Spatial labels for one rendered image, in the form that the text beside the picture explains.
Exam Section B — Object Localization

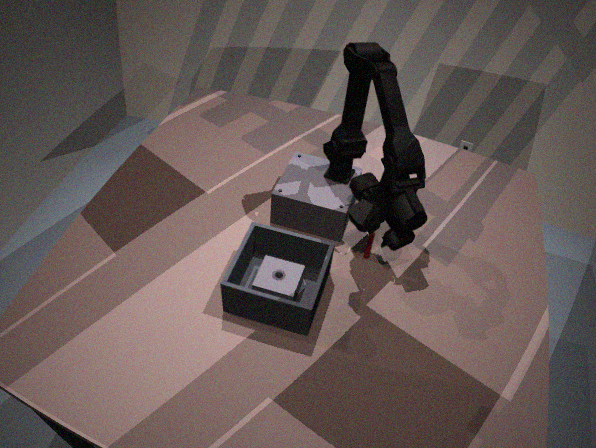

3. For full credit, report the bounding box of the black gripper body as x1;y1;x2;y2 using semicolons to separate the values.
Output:
349;172;415;251

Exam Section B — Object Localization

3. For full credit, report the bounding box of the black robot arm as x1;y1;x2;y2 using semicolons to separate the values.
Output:
323;42;427;234

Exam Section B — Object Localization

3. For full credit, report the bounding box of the dark red peg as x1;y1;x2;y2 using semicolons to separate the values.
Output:
364;232;375;258

